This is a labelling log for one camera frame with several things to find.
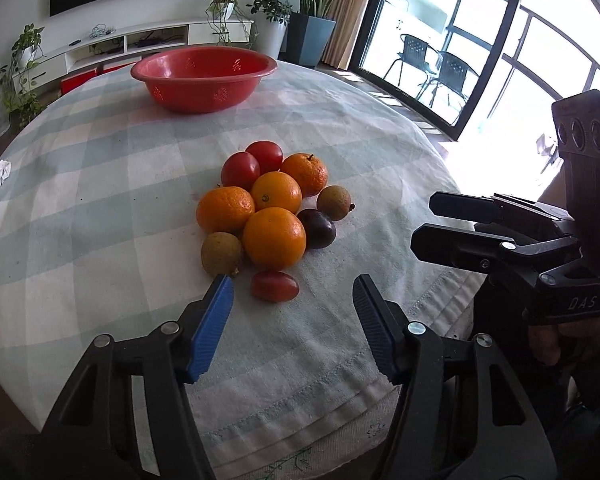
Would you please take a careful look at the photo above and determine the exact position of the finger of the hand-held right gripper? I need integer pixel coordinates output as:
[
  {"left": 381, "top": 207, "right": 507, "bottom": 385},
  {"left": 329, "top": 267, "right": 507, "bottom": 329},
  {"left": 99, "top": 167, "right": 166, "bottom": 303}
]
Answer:
[
  {"left": 429, "top": 191, "right": 576, "bottom": 233},
  {"left": 411, "top": 224, "right": 581, "bottom": 288}
]

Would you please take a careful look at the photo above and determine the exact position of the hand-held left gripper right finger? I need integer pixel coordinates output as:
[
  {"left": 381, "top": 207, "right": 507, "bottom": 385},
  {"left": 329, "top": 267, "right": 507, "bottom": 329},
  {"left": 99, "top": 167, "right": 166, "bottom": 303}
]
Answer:
[{"left": 352, "top": 274, "right": 561, "bottom": 480}]

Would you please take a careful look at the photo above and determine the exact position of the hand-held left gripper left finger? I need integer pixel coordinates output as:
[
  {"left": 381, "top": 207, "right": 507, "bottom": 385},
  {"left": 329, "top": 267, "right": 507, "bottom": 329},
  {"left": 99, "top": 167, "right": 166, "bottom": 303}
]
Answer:
[{"left": 30, "top": 274, "right": 236, "bottom": 480}]

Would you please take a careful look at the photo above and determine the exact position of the small oblong red tomato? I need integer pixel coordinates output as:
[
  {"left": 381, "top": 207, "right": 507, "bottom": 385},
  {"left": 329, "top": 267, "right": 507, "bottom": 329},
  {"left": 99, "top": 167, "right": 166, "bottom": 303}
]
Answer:
[{"left": 250, "top": 270, "right": 300, "bottom": 303}]

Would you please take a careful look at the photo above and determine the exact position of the brown round fruit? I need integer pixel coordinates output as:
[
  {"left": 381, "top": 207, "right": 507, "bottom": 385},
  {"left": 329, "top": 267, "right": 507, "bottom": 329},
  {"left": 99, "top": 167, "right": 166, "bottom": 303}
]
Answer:
[
  {"left": 200, "top": 231, "right": 245, "bottom": 278},
  {"left": 316, "top": 185, "right": 356, "bottom": 222}
]

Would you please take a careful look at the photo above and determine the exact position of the large smooth orange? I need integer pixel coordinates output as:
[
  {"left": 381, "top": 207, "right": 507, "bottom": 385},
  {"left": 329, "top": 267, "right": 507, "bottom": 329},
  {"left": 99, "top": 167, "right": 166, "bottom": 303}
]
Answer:
[{"left": 242, "top": 206, "right": 307, "bottom": 271}]

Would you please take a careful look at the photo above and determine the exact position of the dark purple passion fruit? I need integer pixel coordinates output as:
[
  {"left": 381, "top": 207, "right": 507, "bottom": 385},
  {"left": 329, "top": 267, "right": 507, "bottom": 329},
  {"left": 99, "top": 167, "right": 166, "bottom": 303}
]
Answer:
[{"left": 296, "top": 208, "right": 337, "bottom": 250}]

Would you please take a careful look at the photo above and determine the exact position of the bumpy mandarin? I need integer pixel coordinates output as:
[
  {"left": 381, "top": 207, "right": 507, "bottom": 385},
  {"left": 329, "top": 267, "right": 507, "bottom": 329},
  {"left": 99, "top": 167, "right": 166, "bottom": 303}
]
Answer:
[
  {"left": 196, "top": 186, "right": 256, "bottom": 235},
  {"left": 279, "top": 152, "right": 329, "bottom": 198}
]

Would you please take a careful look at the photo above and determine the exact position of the small smooth orange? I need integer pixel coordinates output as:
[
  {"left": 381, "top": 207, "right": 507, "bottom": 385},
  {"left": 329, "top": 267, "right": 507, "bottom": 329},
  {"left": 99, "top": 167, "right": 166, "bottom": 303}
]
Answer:
[{"left": 250, "top": 171, "right": 303, "bottom": 215}]

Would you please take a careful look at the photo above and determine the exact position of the red plastic basin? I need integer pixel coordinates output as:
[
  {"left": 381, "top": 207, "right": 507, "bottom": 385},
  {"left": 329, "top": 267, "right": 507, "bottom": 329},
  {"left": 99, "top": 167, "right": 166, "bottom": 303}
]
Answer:
[{"left": 131, "top": 46, "right": 278, "bottom": 114}]

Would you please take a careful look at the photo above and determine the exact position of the person's right hand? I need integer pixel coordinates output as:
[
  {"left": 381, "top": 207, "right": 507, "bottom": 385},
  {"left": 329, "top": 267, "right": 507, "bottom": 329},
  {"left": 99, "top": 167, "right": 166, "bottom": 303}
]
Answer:
[{"left": 527, "top": 305, "right": 600, "bottom": 376}]

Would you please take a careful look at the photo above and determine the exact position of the checked pale tablecloth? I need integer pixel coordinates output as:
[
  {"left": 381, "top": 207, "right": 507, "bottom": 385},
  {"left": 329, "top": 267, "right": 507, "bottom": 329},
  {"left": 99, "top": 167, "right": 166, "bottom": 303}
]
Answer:
[{"left": 0, "top": 57, "right": 486, "bottom": 480}]

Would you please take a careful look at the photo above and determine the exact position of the black balcony chair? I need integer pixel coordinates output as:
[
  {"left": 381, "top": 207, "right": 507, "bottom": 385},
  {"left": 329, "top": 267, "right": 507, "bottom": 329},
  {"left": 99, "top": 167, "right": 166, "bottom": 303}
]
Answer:
[
  {"left": 417, "top": 51, "right": 481, "bottom": 111},
  {"left": 382, "top": 34, "right": 438, "bottom": 83}
]

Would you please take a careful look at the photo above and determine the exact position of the beige curtain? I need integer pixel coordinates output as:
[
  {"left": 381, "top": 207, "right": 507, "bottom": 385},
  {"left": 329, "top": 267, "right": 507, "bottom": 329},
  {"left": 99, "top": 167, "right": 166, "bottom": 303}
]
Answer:
[{"left": 322, "top": 0, "right": 381, "bottom": 71}]

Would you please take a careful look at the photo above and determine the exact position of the large-leaf plant grey-blue pot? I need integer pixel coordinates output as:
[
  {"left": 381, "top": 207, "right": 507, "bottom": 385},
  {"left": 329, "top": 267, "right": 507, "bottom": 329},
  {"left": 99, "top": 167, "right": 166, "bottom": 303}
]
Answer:
[{"left": 275, "top": 0, "right": 386, "bottom": 68}]

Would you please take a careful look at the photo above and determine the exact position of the bushy plant tall white pot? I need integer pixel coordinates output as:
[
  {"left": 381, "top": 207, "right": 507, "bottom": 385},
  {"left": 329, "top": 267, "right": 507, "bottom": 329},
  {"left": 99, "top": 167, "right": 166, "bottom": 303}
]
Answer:
[{"left": 245, "top": 0, "right": 293, "bottom": 61}]

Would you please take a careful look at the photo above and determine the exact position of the red storage box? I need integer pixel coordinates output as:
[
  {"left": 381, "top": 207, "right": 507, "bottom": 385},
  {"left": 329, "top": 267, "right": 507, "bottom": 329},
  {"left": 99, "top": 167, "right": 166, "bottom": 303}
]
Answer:
[
  {"left": 60, "top": 67, "right": 101, "bottom": 95},
  {"left": 102, "top": 59, "right": 141, "bottom": 75}
]

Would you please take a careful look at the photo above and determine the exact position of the trailing pothos white pot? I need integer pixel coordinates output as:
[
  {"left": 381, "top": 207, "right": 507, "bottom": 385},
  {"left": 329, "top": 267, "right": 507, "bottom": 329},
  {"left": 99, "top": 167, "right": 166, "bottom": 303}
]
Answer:
[
  {"left": 7, "top": 24, "right": 48, "bottom": 116},
  {"left": 205, "top": 0, "right": 243, "bottom": 45}
]

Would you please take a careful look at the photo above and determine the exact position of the white television cabinet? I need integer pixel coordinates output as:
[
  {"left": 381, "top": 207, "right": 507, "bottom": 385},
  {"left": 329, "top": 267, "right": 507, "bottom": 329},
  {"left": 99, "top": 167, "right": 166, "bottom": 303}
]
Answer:
[{"left": 30, "top": 19, "right": 255, "bottom": 93}]

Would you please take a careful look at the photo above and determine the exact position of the black sliding door frame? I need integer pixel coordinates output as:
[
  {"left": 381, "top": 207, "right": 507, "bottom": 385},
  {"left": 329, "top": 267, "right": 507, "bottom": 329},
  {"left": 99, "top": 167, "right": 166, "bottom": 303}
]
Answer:
[{"left": 350, "top": 0, "right": 528, "bottom": 142}]

